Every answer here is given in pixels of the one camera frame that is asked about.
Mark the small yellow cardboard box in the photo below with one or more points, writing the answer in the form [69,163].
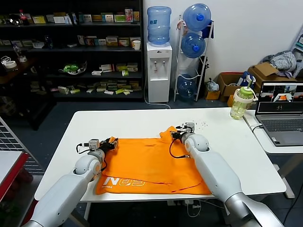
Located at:
[212,95]

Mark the bowl of green fruit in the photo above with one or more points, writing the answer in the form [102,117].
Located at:
[70,68]

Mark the orange white medicine box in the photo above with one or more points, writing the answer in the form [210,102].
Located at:
[124,42]

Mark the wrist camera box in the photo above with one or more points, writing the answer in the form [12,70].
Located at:
[189,127]
[93,144]

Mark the white paper cup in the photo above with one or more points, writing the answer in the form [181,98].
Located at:
[136,45]

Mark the small green medicine box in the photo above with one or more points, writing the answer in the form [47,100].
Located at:
[125,73]

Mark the clear plastic bottle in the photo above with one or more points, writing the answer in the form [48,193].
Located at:
[19,54]

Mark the blue water jug with label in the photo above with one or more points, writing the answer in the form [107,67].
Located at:
[159,25]

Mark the white red medicine box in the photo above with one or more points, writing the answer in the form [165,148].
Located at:
[107,68]

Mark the green white medicine box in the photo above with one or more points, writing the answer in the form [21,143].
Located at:
[119,18]

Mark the white side table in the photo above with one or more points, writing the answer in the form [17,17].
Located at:
[284,149]

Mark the blue white bag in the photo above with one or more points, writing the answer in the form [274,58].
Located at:
[245,80]

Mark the white metal jug rack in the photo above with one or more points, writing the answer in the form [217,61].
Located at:
[202,70]

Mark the pink red medicine box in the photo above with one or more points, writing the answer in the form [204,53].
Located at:
[128,14]

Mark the knotted plastic bag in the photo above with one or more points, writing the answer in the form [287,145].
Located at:
[212,85]

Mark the grey pile of clothes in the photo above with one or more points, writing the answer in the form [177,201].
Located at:
[283,61]

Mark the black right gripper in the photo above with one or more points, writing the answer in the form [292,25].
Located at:
[178,136]

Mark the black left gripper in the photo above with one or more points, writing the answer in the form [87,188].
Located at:
[106,145]

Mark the white water dispenser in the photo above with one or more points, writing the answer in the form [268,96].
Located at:
[158,77]

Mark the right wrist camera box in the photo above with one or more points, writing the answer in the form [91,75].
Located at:
[189,127]

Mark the light grey plastic stand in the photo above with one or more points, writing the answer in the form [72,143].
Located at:
[298,44]

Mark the red white cabinet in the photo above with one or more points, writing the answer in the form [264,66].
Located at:
[9,163]

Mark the black shelf unit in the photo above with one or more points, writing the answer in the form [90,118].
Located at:
[59,49]

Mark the open cardboard box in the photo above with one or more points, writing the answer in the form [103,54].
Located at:
[224,89]

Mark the large cardboard box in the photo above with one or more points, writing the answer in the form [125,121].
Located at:
[262,70]

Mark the black stand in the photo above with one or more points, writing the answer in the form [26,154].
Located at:
[207,64]

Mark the clear glass dome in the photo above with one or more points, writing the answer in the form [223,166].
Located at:
[14,19]

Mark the dark brown table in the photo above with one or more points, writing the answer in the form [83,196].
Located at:
[23,70]

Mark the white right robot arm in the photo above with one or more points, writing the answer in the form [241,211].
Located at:
[213,170]

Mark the green drink bottle with straw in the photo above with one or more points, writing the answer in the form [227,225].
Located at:
[238,108]

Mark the flat white medicine box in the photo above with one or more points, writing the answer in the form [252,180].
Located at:
[97,72]

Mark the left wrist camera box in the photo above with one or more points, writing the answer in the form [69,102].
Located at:
[93,144]

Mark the white round device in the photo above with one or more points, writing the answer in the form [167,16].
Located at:
[10,63]

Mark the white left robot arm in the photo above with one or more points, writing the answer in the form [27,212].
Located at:
[61,194]

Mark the grey laptop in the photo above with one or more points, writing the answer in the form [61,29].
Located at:
[281,125]

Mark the blue plastic bottle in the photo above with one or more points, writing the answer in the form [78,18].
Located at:
[48,43]

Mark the orange t-shirt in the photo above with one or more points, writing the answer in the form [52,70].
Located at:
[146,165]

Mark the cola bottle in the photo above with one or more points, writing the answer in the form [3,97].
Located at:
[24,19]

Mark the yellow white medicine box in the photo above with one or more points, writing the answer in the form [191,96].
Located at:
[112,41]

